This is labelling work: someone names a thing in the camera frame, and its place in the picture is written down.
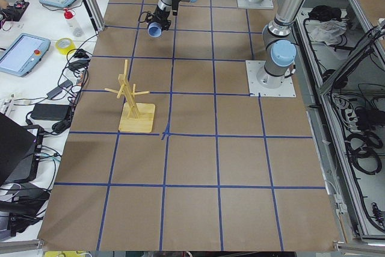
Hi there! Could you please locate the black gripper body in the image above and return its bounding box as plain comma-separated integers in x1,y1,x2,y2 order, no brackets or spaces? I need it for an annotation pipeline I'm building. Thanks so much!
146,10,170,25

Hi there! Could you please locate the light blue cup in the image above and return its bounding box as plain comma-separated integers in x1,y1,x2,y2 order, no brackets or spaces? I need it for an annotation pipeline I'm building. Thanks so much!
147,22,162,38

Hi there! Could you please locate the wooden cup rack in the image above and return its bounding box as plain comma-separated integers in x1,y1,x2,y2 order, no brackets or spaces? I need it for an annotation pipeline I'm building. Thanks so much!
105,59,156,134

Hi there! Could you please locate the red cap squeeze bottle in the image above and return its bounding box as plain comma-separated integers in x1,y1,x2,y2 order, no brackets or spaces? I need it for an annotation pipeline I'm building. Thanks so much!
64,8,84,37

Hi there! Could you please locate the yellow tape roll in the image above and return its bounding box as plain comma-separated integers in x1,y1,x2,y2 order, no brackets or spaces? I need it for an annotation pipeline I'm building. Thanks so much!
55,37,76,55

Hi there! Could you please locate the near teach pendant tablet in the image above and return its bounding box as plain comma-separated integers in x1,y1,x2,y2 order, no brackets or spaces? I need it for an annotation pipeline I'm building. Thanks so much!
1,33,51,76

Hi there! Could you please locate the black power adapter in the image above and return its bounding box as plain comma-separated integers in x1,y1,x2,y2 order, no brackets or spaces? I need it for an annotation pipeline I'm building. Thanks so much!
31,104,70,121

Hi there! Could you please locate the white crumpled cloth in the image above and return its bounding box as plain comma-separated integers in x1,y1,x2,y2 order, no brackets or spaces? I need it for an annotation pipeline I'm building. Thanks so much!
309,20,347,45

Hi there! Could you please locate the black laptop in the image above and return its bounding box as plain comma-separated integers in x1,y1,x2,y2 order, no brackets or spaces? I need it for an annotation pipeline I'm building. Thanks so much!
1,114,43,185

